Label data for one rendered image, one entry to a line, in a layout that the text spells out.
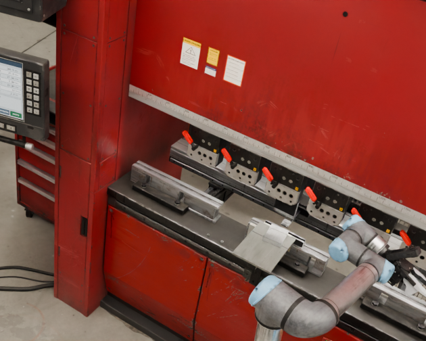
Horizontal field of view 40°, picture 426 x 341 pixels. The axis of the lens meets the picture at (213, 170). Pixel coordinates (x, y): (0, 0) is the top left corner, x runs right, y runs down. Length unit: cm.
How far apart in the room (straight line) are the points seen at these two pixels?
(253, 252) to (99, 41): 108
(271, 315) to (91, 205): 137
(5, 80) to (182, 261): 116
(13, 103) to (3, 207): 173
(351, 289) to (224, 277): 100
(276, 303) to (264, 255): 75
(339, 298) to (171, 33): 128
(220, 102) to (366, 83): 63
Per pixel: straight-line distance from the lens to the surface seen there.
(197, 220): 281
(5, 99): 257
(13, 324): 348
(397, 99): 219
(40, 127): 255
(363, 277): 198
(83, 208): 298
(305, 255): 266
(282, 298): 179
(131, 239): 303
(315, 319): 178
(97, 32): 247
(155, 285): 311
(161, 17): 252
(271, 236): 262
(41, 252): 386
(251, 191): 295
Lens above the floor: 267
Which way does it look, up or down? 35 degrees down
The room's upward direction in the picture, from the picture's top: 11 degrees clockwise
